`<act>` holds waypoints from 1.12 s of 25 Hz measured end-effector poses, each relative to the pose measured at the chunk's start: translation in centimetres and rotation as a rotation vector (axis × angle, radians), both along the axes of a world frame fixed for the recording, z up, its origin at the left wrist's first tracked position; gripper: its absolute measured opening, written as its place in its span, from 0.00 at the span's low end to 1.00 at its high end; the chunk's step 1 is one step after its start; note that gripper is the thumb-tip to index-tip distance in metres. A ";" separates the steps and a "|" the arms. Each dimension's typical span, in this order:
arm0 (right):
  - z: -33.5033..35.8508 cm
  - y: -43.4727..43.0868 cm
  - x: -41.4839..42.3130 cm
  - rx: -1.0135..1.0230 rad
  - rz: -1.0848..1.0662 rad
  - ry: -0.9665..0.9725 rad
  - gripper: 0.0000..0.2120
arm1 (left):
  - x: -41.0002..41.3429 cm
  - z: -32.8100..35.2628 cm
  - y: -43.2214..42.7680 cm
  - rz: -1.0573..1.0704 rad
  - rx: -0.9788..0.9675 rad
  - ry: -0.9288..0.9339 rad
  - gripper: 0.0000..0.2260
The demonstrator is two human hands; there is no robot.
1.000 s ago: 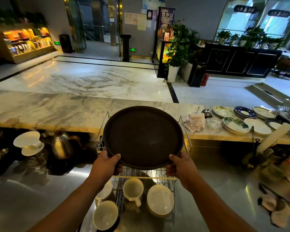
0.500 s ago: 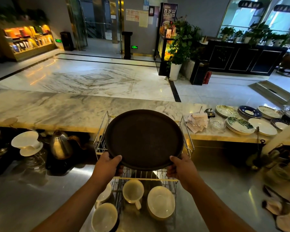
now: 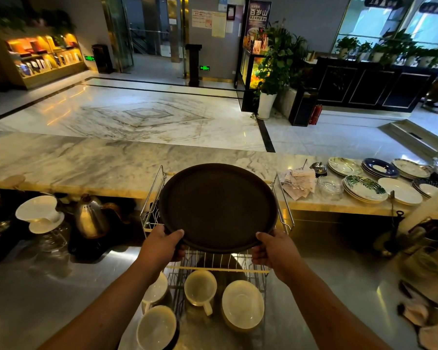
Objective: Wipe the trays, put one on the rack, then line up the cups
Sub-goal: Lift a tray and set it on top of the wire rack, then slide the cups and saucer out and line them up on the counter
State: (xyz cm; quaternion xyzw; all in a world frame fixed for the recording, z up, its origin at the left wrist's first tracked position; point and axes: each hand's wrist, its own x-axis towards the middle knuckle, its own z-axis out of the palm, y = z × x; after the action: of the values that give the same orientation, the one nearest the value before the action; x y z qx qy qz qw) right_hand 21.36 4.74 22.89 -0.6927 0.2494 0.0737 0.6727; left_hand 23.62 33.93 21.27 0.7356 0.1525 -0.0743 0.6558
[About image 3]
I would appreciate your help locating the black cup white inside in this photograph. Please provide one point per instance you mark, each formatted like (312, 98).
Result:
(157, 328)

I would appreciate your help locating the green lit sign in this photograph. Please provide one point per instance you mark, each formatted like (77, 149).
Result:
(89, 58)
(204, 68)

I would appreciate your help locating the yellow wall notice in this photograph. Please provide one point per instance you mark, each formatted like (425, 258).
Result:
(219, 25)

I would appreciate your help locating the person's left hand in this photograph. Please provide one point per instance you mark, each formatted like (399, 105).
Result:
(158, 251)

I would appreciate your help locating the stack of patterned rim plates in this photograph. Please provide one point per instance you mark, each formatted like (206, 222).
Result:
(410, 168)

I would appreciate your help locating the person's right forearm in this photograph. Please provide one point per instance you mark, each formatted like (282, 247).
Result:
(332, 313)

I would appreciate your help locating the stack of pale green plates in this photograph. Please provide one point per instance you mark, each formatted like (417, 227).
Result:
(345, 166)

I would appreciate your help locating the glass entrance door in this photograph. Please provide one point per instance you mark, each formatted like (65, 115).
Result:
(146, 32)

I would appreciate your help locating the black podium stand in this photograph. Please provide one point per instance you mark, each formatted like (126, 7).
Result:
(193, 65)

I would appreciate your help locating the stack of glass bowls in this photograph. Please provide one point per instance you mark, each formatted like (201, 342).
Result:
(330, 187)

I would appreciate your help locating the dark round tray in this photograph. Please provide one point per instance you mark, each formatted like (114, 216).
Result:
(219, 207)

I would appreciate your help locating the white coffee dripper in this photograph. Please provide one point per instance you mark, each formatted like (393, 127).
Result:
(38, 209)

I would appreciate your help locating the black partition cabinet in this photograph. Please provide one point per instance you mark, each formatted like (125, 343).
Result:
(368, 91)

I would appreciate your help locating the black ash bin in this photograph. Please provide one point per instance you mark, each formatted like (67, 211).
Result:
(102, 60)

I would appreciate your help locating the silver call bell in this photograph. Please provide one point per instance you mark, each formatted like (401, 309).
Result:
(318, 168)

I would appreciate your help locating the stack of plain white plates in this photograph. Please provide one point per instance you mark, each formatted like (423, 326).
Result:
(401, 191)

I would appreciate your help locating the red fire extinguisher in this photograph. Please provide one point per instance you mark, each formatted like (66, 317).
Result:
(315, 114)

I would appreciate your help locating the plant in white planter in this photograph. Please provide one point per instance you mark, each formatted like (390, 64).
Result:
(266, 105)

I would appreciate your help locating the glass coffee carafe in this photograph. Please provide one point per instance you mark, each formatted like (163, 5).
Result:
(51, 242)

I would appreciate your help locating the white saucer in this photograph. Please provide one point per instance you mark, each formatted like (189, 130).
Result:
(242, 304)

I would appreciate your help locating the white wall notice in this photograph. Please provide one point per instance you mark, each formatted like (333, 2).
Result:
(201, 18)

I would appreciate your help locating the person's right hand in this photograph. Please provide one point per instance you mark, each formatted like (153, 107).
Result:
(281, 255)

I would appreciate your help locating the row of small potted plants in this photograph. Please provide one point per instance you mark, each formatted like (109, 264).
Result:
(394, 47)

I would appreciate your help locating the person's left forearm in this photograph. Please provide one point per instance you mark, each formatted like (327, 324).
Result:
(102, 313)

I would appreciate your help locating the lit display shelf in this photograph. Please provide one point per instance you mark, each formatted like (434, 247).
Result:
(51, 74)

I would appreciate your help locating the stack of leaf print plates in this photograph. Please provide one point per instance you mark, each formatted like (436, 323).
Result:
(365, 189)

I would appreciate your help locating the paper receipts on spike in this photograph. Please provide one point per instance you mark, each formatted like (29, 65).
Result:
(299, 184)

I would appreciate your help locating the patterned drinking glass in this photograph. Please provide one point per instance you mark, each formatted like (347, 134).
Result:
(419, 264)

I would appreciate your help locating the stack of blue rim plates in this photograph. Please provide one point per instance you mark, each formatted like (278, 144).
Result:
(429, 189)

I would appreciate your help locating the silver fork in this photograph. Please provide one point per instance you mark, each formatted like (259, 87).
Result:
(392, 200)

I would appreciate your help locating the tall black waste bin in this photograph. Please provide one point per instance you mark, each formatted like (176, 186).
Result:
(303, 109)

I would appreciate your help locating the metal gooseneck kettle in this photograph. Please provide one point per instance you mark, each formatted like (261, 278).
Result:
(91, 222)

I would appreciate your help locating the advertising display stand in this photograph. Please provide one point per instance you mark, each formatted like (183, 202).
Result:
(257, 14)

